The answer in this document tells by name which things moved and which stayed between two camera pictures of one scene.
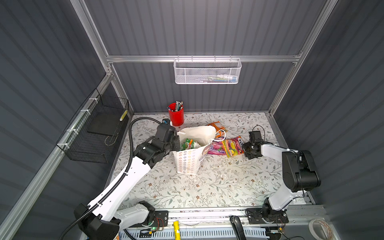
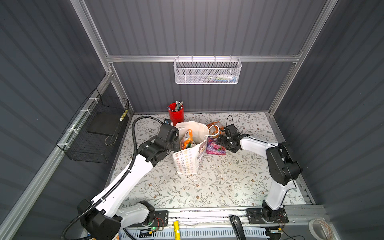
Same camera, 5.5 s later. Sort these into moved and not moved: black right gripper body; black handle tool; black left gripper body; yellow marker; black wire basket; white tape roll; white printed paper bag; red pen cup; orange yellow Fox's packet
Moved: black right gripper body; white printed paper bag; orange yellow Fox's packet
Not moved: yellow marker; black wire basket; black handle tool; red pen cup; white tape roll; black left gripper body
